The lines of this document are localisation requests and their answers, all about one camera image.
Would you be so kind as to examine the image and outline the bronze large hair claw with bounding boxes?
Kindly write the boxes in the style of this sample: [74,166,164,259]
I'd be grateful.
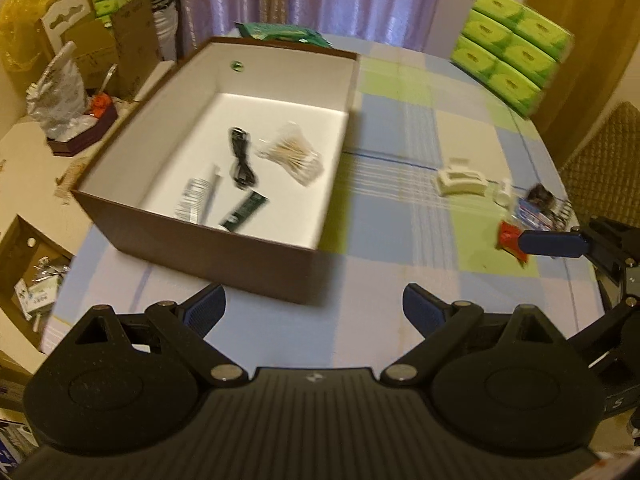
[544,198,574,232]

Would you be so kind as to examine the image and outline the green tissue pack stack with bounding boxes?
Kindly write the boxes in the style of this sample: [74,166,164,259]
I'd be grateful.
[450,0,574,118]

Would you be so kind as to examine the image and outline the red snack packet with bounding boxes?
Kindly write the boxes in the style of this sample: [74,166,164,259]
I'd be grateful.
[496,220,528,266]

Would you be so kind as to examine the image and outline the cardboard box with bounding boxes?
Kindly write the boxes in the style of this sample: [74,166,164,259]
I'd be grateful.
[63,0,160,100]

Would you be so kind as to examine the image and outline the bag of cotton swabs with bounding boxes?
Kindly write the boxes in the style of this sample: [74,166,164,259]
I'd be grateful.
[254,122,323,186]

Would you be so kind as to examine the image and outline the clear box blue label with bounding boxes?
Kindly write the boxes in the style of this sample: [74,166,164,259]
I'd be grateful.
[512,197,553,231]

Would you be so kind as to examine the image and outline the dark brown hair clip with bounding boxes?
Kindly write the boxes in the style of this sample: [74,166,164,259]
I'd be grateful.
[526,183,555,211]

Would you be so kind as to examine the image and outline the green wet wipes packets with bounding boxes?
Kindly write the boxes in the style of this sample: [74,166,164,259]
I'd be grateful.
[235,22,332,49]

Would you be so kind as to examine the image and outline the brown open storage box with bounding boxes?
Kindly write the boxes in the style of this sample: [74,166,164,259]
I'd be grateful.
[73,37,359,304]

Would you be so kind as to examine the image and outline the yellow plastic bag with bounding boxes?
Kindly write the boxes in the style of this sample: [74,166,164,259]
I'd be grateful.
[1,0,56,92]

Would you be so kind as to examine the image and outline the clear plastic bag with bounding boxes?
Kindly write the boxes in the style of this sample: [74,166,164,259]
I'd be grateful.
[26,41,96,141]

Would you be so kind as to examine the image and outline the dark green small tube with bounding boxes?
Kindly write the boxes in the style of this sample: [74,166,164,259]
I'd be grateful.
[219,191,269,232]

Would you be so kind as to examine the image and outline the white small roll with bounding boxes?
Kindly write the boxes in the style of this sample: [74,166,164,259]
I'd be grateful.
[494,178,513,209]

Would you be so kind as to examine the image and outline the quilted brown chair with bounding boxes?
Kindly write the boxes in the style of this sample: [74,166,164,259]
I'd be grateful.
[560,101,640,228]

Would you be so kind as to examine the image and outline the white blue toothpaste tube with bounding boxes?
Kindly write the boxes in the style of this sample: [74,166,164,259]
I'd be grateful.
[175,165,220,224]

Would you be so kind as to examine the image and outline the black cable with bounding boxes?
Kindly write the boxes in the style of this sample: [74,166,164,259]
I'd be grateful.
[226,126,258,191]

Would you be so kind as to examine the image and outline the dark red wooden tray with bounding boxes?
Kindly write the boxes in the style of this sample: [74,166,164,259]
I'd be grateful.
[47,103,118,157]

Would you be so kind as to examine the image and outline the white hair claw clip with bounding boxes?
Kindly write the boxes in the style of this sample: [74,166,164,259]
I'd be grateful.
[436,157,488,196]

